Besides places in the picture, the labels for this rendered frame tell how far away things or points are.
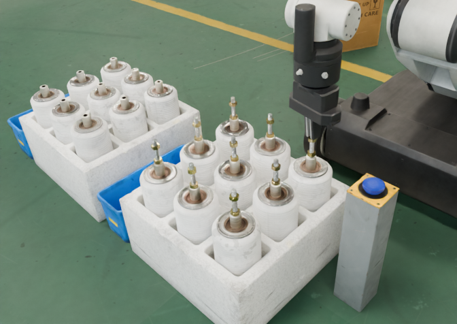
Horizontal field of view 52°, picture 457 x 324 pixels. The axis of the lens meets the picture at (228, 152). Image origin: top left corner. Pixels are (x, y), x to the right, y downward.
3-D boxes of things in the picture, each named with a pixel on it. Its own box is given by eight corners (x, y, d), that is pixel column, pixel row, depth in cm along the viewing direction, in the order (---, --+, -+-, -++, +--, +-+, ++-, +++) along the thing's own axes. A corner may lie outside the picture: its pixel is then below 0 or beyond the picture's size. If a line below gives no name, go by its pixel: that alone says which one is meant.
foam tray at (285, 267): (238, 177, 141) (235, 127, 130) (349, 243, 118) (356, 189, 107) (132, 250, 120) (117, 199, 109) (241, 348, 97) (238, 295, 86)
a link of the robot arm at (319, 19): (309, 43, 93) (311, -14, 86) (358, 56, 87) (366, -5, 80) (276, 65, 86) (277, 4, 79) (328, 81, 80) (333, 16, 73)
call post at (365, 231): (350, 276, 110) (366, 173, 91) (377, 293, 106) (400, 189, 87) (332, 295, 106) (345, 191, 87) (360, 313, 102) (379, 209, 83)
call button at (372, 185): (368, 181, 90) (370, 173, 88) (387, 190, 87) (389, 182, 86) (357, 192, 87) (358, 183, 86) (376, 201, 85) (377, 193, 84)
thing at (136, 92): (149, 116, 158) (140, 68, 147) (166, 127, 152) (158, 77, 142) (125, 128, 153) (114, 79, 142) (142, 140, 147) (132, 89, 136)
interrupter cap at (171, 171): (172, 160, 109) (171, 158, 108) (181, 180, 103) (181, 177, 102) (140, 169, 107) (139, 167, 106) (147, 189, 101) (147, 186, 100)
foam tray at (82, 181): (134, 115, 173) (126, 71, 162) (205, 158, 149) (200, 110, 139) (35, 164, 152) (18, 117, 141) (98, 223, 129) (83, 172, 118)
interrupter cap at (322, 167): (315, 154, 108) (315, 151, 107) (334, 172, 102) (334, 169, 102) (286, 164, 105) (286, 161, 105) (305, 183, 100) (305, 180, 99)
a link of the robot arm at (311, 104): (353, 116, 93) (360, 60, 85) (318, 133, 88) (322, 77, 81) (308, 92, 101) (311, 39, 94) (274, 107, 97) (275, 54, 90)
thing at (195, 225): (208, 233, 114) (201, 176, 103) (232, 257, 107) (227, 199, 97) (174, 253, 109) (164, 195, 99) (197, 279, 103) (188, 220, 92)
